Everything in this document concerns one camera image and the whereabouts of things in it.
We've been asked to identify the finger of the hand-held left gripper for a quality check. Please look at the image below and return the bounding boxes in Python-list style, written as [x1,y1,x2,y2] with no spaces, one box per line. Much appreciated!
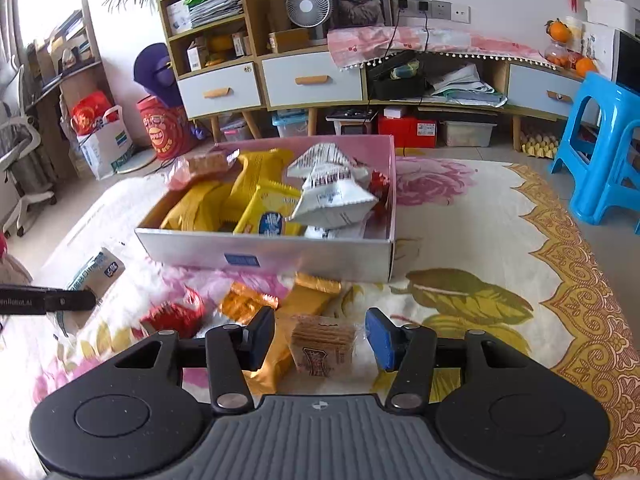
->
[44,290,97,312]

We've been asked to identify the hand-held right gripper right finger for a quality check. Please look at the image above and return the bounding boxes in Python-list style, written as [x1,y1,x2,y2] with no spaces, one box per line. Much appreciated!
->
[365,307,533,411]

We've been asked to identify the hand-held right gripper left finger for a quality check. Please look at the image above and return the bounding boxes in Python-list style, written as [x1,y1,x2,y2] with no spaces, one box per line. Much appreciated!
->
[112,306,277,412]

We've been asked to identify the blue and white snack packet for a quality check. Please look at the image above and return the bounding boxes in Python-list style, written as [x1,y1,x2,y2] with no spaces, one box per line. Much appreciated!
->
[55,247,126,331]

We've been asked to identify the clear square cracker packet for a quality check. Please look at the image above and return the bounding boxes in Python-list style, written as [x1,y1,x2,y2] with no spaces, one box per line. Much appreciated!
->
[289,314,357,378]

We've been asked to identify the pink and silver cardboard box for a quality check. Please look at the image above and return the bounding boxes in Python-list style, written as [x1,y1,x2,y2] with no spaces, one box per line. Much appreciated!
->
[134,134,398,285]

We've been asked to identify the orange snack packet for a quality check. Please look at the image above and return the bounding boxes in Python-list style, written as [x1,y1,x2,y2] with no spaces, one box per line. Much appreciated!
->
[219,281,280,325]

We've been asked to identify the yellow snack packet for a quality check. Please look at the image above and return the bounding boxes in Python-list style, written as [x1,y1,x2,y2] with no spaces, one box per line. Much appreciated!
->
[242,272,343,396]
[232,180,306,237]
[159,180,236,233]
[222,149,296,221]

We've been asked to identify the red wrapped candy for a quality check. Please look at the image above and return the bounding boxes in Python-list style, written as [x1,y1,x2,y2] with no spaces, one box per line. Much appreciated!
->
[139,285,207,341]
[369,169,392,211]

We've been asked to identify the floral blanket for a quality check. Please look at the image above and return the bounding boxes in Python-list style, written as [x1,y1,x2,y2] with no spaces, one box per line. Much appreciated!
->
[30,155,640,480]

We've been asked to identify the white office chair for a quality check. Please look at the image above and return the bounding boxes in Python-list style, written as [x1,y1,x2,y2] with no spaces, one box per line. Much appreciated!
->
[0,102,58,238]

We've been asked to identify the white shopping bag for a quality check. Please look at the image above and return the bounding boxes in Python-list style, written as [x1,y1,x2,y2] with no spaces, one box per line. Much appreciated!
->
[75,105,133,181]

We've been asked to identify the white round base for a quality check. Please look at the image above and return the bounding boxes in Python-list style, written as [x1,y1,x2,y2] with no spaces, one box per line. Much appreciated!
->
[117,149,158,173]

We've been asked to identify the clear cracker packet red ends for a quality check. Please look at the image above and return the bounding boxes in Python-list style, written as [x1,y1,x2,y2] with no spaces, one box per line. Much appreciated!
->
[164,151,242,192]

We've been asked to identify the red bag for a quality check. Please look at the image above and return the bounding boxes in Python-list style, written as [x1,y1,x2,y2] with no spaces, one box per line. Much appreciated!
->
[71,91,113,136]
[136,95,198,161]

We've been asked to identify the clear storage box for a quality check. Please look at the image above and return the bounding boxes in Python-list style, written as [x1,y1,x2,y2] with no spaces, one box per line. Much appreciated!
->
[220,115,251,143]

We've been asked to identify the red box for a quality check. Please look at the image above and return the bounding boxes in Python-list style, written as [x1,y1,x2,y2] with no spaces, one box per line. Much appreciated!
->
[377,114,438,148]

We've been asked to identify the blue lid storage box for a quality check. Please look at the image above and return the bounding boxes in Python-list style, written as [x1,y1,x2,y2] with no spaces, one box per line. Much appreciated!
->
[272,109,310,138]

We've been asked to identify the white lid storage box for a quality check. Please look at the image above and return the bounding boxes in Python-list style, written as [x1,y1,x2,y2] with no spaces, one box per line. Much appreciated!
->
[442,120,498,148]

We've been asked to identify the black and white device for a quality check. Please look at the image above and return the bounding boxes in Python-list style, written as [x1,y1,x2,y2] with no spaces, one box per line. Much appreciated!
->
[326,107,378,136]

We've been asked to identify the wooden shelf unit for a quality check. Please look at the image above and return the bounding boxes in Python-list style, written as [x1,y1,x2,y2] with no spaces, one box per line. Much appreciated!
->
[22,0,103,181]

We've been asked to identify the purple plush toy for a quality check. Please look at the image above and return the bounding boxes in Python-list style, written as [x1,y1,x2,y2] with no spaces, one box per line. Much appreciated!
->
[132,42,178,108]

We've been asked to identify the yellow egg tray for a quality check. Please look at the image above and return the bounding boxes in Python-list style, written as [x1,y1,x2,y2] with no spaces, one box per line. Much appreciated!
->
[520,130,560,157]

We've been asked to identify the stack of papers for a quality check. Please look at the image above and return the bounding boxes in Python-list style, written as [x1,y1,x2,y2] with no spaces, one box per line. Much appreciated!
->
[430,65,508,108]

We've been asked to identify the wooden sideboard cabinet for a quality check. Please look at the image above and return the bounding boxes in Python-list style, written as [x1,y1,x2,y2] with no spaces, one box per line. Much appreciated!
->
[157,0,601,153]

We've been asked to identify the small white box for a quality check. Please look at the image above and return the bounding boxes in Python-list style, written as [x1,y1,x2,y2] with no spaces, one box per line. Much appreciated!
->
[187,42,211,72]

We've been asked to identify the blue plastic stool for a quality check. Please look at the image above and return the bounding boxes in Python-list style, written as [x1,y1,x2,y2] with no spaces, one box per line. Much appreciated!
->
[550,71,640,236]

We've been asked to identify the pink floral cloth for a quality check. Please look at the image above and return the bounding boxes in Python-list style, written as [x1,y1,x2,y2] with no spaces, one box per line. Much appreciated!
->
[327,25,556,71]

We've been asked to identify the pile of documents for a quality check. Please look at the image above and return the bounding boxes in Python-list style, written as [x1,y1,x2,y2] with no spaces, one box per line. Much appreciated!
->
[167,0,246,31]

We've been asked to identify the white desk fan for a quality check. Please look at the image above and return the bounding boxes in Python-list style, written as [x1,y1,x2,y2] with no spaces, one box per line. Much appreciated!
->
[286,0,333,46]

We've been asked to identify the glass jar of oranges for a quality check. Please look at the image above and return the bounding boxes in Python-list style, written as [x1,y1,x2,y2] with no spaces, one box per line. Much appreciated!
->
[544,40,573,68]

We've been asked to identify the printed white carton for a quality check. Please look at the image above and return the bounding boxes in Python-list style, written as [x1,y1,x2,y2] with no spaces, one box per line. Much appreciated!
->
[580,20,621,81]

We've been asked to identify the black appliance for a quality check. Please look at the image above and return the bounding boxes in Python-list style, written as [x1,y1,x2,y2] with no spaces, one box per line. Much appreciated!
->
[614,30,640,93]

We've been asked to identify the white cardboard box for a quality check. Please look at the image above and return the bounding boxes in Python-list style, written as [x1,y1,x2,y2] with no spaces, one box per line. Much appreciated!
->
[584,0,636,28]

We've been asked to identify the white drawer wooden handle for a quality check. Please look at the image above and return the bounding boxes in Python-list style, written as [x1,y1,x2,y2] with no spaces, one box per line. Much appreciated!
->
[507,62,586,111]
[262,52,365,108]
[177,74,261,120]

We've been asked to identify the black power cable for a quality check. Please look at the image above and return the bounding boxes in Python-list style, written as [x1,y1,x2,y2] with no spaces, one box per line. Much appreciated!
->
[367,10,431,111]

